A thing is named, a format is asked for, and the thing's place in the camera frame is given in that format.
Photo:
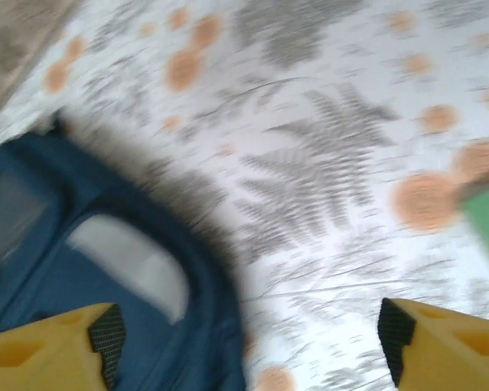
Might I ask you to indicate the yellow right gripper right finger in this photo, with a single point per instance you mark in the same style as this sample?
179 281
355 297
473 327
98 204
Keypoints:
452 354

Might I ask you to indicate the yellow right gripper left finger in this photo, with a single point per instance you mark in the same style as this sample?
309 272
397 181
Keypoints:
45 358

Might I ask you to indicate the navy blue backpack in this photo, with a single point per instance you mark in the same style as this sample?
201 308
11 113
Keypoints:
118 195

